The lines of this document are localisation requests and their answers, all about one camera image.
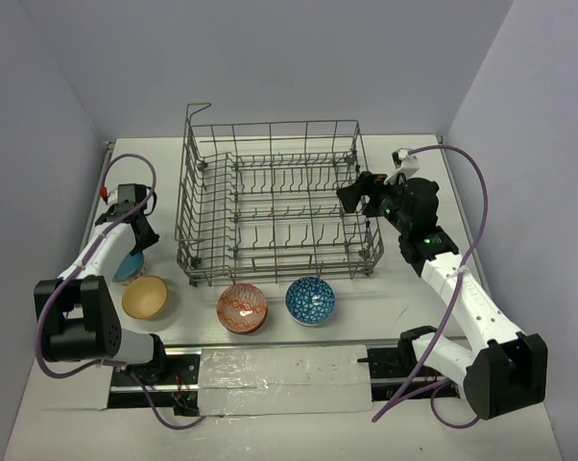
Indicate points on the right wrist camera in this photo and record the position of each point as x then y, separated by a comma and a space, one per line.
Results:
406, 165

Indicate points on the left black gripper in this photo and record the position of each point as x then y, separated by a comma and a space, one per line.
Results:
144, 237

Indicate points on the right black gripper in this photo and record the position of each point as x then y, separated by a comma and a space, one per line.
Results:
350, 195

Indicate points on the yellow bowl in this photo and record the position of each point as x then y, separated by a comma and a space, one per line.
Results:
144, 298

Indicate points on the grey wire dish rack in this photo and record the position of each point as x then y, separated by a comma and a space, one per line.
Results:
257, 202

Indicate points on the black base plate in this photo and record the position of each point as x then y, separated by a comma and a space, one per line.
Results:
388, 372
175, 388

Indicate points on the red patterned bowl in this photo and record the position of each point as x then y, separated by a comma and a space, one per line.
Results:
242, 308

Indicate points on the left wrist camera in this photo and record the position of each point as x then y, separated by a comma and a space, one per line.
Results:
128, 194

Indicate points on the plain blue bowl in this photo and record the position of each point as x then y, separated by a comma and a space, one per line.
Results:
132, 267

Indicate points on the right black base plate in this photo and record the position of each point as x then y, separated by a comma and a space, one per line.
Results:
388, 372

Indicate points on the blue patterned bowl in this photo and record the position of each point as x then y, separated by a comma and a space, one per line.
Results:
310, 301

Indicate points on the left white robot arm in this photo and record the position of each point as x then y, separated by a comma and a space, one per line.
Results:
77, 322

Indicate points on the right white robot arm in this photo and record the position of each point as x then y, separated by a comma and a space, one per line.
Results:
502, 369

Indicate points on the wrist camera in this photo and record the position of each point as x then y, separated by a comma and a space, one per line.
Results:
128, 194
406, 165

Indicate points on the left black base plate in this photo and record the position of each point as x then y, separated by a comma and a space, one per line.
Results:
175, 388

